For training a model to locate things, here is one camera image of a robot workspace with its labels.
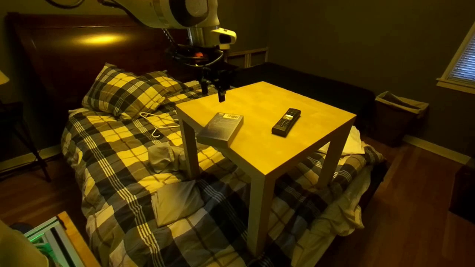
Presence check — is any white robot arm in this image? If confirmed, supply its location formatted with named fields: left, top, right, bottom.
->
left=113, top=0, right=238, bottom=103

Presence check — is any dark wooden headboard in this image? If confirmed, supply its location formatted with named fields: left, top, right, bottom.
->
left=6, top=12, right=180, bottom=140

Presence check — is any dark low bench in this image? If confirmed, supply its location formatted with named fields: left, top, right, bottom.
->
left=232, top=63, right=376, bottom=134

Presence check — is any brown wastebasket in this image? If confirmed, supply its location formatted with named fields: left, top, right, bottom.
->
left=373, top=91, right=429, bottom=147

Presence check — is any dark side stand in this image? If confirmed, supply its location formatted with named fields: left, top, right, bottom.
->
left=0, top=101, right=51, bottom=182

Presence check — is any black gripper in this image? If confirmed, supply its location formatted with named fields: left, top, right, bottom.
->
left=173, top=45, right=236, bottom=103

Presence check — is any plaid pillow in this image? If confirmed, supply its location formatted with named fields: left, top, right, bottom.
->
left=82, top=64, right=188, bottom=121

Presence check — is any small pale book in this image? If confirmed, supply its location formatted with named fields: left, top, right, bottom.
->
left=198, top=113, right=244, bottom=146

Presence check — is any window with white frame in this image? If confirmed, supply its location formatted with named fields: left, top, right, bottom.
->
left=437, top=23, right=475, bottom=96

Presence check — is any black remote control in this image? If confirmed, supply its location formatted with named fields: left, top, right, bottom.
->
left=272, top=109, right=302, bottom=137

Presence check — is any wooden framed box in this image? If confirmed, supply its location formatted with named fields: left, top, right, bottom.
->
left=26, top=211, right=101, bottom=267

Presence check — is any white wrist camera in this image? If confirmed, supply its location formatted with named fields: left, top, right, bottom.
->
left=214, top=29, right=238, bottom=51

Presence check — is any light wooden side table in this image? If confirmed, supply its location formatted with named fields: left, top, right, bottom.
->
left=177, top=82, right=357, bottom=256

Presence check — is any plaid bed comforter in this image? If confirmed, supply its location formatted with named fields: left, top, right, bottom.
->
left=60, top=79, right=391, bottom=267

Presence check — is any white shelf unit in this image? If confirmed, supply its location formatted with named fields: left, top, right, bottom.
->
left=228, top=48, right=269, bottom=69

